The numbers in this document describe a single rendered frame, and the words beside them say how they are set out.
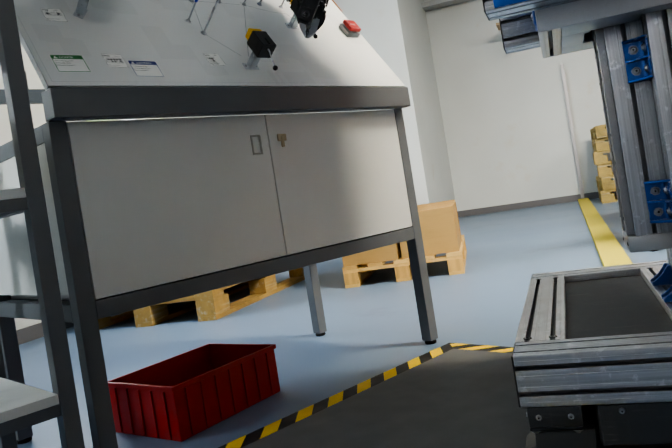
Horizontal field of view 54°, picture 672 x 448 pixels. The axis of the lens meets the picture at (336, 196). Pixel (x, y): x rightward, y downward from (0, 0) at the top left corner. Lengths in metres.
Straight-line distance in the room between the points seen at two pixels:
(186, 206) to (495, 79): 7.26
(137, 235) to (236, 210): 0.29
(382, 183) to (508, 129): 6.55
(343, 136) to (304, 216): 0.30
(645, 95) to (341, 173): 0.90
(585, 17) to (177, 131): 0.96
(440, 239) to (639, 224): 2.35
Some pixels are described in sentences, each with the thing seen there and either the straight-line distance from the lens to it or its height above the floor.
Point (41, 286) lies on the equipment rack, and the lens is 1.46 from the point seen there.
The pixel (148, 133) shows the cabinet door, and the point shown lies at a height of 0.76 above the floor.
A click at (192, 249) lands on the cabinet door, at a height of 0.47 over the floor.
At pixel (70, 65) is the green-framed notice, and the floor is 0.92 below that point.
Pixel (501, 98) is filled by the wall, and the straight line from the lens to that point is 8.65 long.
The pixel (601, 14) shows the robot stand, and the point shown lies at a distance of 1.41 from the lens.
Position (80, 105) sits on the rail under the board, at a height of 0.82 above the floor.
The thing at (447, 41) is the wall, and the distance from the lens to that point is 8.83.
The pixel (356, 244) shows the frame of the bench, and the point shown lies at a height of 0.39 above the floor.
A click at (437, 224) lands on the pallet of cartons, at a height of 0.29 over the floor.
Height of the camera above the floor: 0.55
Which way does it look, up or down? level
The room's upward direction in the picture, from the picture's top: 9 degrees counter-clockwise
